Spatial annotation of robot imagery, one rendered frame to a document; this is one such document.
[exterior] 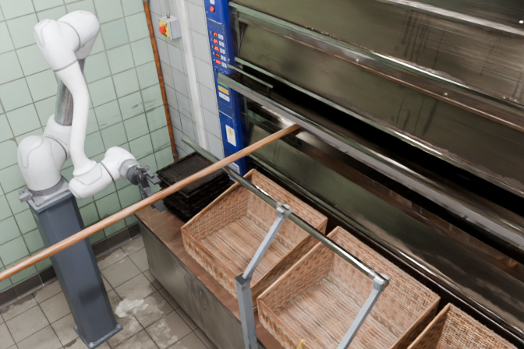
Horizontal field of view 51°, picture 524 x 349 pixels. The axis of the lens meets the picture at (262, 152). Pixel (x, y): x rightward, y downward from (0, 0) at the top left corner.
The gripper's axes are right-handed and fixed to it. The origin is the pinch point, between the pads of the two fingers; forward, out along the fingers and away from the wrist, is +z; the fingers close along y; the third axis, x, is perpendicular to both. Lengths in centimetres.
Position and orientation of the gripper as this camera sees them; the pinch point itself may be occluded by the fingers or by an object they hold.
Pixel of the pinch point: (159, 195)
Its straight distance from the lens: 218.9
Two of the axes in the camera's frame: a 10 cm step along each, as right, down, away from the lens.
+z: 6.3, 3.9, -6.7
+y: 0.7, 8.3, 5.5
